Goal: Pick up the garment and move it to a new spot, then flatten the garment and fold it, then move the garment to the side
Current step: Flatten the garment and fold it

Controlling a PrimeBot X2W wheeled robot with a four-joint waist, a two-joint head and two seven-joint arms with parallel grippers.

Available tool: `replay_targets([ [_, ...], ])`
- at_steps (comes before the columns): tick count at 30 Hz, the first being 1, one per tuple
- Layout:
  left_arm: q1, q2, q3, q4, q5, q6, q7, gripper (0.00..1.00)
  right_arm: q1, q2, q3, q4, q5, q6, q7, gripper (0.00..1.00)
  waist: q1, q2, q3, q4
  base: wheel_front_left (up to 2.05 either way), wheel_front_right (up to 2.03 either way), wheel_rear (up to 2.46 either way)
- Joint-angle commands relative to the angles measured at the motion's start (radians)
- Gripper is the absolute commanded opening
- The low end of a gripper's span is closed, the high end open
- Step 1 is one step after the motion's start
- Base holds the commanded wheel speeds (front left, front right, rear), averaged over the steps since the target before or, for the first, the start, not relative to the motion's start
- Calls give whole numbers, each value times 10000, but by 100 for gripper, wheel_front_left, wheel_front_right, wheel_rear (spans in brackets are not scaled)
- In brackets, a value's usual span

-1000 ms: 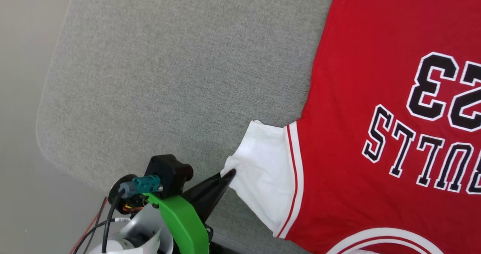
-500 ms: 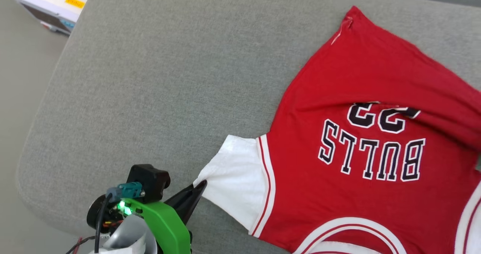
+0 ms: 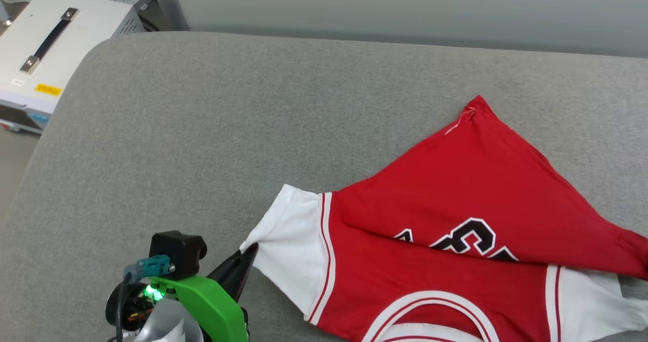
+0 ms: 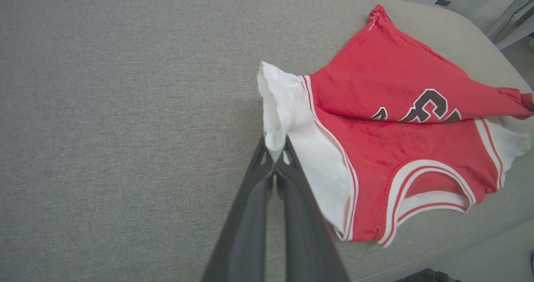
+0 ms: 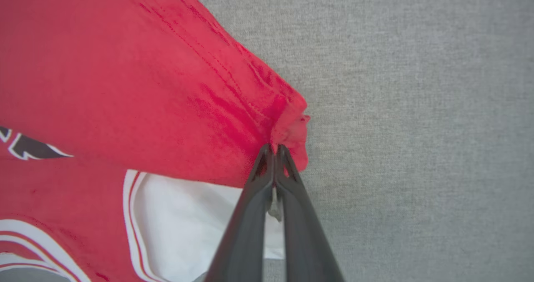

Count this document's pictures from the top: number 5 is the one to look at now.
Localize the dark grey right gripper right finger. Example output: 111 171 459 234
275 144 345 282

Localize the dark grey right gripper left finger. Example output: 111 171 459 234
204 144 276 282

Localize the red and white sports jersey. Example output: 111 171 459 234
0 0 311 282

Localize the grey fabric sofa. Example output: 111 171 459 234
0 0 534 282

